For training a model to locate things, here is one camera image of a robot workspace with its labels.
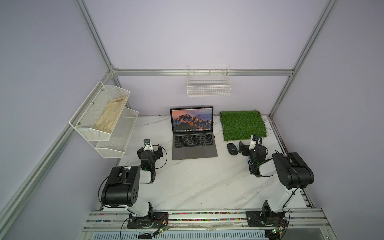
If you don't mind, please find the aluminium front rail frame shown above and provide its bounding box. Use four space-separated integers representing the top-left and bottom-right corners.
80 208 337 240

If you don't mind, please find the white upper mesh shelf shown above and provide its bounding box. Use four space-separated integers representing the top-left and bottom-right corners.
69 82 130 142

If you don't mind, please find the black wireless mouse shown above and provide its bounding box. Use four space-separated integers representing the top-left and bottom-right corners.
227 143 238 156

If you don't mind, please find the white mesh shelf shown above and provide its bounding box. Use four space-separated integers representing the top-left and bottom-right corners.
69 82 130 142
95 108 139 159

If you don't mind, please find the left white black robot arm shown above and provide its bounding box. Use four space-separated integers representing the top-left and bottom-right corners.
98 144 168 218

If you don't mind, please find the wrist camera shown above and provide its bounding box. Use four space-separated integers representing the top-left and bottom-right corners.
249 135 262 150
143 139 154 152

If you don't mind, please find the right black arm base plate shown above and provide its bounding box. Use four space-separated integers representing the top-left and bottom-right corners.
246 211 288 227

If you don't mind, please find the grey laptop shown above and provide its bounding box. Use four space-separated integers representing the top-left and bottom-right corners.
170 106 218 161

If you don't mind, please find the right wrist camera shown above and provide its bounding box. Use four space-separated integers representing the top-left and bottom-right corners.
249 135 262 150

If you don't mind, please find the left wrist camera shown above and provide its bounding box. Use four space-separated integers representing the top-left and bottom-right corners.
143 139 154 152

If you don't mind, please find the white lower mesh shelf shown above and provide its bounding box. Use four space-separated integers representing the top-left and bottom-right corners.
95 108 139 159

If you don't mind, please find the white wire wall basket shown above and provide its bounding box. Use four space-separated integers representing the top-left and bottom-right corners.
187 65 232 97

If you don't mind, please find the beige cloth in shelf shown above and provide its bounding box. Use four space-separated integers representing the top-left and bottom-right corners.
94 96 128 134

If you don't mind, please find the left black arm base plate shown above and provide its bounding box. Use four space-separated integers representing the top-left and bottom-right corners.
126 212 169 229

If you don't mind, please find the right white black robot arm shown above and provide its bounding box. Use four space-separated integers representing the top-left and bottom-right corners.
239 137 315 227

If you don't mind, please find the green artificial grass mat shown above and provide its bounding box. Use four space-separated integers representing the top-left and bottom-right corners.
220 110 267 142

